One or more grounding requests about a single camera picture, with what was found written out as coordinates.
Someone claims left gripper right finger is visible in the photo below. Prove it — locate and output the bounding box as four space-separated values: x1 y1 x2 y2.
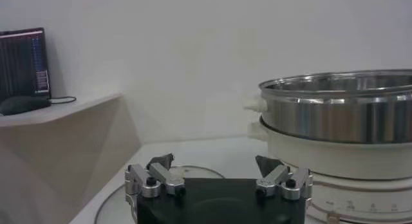
256 154 314 201

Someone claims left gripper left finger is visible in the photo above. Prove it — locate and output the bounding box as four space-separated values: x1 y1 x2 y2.
124 153 187 199

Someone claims glass lid with cream handle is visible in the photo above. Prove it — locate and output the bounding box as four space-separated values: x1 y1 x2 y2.
94 165 226 224

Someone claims stainless steel steamer basket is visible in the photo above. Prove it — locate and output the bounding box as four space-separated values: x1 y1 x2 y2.
243 69 412 145

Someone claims cream electric cooker pot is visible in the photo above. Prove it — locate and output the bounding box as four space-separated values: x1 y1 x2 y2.
247 117 412 224

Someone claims white side table with mouse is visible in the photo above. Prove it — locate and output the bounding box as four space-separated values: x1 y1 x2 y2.
0 92 142 224

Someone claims black computer mouse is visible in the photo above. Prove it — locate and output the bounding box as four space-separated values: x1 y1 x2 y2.
0 95 52 117

